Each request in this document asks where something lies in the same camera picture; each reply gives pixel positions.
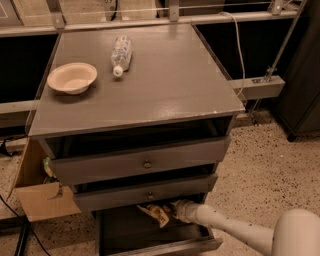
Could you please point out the brown chip bag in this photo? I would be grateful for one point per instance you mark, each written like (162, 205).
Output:
(162, 213)

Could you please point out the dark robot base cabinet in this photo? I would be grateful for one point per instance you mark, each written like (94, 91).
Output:
(299, 103)

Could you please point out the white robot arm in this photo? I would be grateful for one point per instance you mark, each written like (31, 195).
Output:
(296, 233)

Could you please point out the grey drawer cabinet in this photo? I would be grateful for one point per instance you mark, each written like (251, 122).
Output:
(155, 135)

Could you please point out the grey middle drawer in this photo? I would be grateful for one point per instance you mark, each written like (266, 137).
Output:
(144, 193)

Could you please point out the grey drawer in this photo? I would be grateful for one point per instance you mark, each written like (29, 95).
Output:
(127, 231)
(108, 166)
(144, 193)

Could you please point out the grey top drawer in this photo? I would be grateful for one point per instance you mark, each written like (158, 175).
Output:
(108, 166)

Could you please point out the grey bottom drawer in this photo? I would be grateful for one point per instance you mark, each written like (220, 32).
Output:
(127, 231)

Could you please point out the clear plastic water bottle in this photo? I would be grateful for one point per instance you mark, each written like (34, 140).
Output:
(121, 55)

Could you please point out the white paper bowl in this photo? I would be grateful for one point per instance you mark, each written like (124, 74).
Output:
(72, 78)

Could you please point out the cardboard box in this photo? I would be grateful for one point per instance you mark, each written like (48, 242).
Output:
(40, 200)

